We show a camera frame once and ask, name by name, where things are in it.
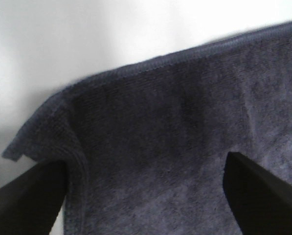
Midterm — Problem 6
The dark navy towel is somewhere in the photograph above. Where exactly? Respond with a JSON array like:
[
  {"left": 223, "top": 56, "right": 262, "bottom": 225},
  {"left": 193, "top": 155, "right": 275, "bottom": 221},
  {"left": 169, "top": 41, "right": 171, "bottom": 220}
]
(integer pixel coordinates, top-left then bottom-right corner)
[{"left": 3, "top": 22, "right": 292, "bottom": 235}]

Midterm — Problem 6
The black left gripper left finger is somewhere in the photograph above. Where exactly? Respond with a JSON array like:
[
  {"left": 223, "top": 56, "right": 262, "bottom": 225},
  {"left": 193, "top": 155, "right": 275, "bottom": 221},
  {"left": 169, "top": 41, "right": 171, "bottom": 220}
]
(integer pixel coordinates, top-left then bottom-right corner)
[{"left": 0, "top": 161, "right": 68, "bottom": 235}]

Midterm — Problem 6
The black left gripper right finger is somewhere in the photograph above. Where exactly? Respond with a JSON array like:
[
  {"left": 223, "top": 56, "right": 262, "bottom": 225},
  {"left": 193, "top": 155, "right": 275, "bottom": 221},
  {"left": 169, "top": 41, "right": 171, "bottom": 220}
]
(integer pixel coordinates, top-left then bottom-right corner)
[{"left": 223, "top": 152, "right": 292, "bottom": 235}]

